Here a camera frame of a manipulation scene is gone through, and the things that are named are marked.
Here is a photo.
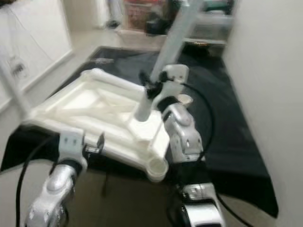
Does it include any clear plastic bag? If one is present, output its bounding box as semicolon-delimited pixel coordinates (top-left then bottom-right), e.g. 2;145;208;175
97;56;115;66

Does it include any black tablecloth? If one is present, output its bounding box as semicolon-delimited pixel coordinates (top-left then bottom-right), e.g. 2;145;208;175
0;46;281;219

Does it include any stone ledge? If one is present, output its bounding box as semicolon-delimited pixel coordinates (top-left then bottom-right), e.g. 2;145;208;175
116;29;164;45

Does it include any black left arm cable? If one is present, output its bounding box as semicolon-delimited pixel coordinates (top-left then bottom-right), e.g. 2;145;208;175
14;134;62;227

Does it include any white plastic table top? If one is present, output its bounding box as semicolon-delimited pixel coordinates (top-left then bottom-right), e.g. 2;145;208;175
21;68;193;183

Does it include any black power adapter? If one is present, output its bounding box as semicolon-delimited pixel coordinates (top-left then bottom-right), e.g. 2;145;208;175
10;59;28;79

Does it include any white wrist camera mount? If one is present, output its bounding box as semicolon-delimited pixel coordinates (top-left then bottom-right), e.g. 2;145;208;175
154;64;190;107
58;129;89;165

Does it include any green pot lid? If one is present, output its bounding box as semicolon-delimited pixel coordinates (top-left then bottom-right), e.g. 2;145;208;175
201;0;235;12

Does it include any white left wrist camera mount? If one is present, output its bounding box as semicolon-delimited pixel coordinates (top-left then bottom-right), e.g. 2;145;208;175
58;129;89;165

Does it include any black plastic bag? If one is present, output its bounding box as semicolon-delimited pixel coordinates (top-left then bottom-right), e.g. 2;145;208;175
144;5;176;36

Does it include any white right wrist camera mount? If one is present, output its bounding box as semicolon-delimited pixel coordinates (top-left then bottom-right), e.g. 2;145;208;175
154;64;190;107

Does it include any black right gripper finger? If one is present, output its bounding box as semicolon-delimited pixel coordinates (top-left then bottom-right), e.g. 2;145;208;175
138;70;153;91

